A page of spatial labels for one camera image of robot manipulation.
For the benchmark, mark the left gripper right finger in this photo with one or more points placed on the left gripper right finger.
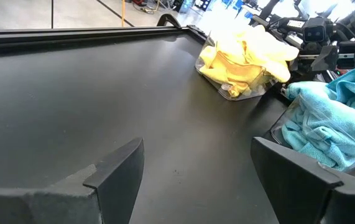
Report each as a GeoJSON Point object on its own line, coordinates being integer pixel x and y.
{"type": "Point", "coordinates": [295, 186]}

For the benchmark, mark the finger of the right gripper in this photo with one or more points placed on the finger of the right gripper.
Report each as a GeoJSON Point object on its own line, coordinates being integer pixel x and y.
{"type": "Point", "coordinates": [324, 59]}
{"type": "Point", "coordinates": [349, 54]}

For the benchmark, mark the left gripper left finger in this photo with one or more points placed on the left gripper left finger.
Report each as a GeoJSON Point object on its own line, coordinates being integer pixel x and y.
{"type": "Point", "coordinates": [115, 180]}

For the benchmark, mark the yellow microfiber towel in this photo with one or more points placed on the yellow microfiber towel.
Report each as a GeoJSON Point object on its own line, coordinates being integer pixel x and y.
{"type": "Point", "coordinates": [258, 46]}
{"type": "Point", "coordinates": [227, 73]}

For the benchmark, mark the blue cloth in bin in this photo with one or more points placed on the blue cloth in bin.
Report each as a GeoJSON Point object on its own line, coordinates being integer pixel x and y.
{"type": "Point", "coordinates": [278, 130]}

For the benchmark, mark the black table clamp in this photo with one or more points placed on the black table clamp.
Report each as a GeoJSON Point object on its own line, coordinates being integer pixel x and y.
{"type": "Point", "coordinates": [164, 16]}

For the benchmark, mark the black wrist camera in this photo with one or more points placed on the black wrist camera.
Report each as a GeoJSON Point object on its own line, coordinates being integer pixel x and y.
{"type": "Point", "coordinates": [314, 31]}

